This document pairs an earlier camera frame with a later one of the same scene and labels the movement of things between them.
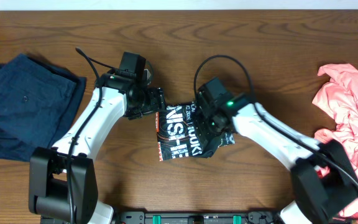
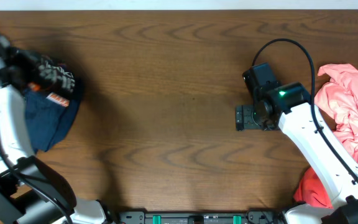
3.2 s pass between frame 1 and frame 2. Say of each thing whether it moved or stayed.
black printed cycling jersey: moved
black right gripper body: moved
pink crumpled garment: stayed
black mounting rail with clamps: stayed
